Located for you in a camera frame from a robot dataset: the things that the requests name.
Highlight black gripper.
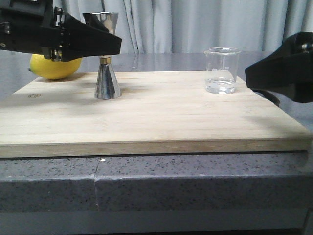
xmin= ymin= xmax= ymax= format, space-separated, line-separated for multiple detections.
xmin=0 ymin=0 xmax=122 ymax=62

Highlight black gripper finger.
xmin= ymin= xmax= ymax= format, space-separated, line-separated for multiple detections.
xmin=245 ymin=32 xmax=313 ymax=103

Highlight steel double jigger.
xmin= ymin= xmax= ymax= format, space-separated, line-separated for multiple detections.
xmin=83 ymin=12 xmax=121 ymax=100

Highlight glass measuring beaker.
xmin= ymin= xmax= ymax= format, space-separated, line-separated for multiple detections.
xmin=204 ymin=47 xmax=241 ymax=94

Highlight yellow lemon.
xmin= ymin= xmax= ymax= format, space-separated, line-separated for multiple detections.
xmin=29 ymin=54 xmax=83 ymax=80

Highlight grey curtain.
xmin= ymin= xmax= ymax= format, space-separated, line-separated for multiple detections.
xmin=53 ymin=0 xmax=313 ymax=54

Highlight wooden cutting board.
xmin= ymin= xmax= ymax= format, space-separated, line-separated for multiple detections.
xmin=0 ymin=70 xmax=312 ymax=158

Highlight black cutting board handle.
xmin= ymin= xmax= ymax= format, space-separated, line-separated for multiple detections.
xmin=255 ymin=90 xmax=280 ymax=107

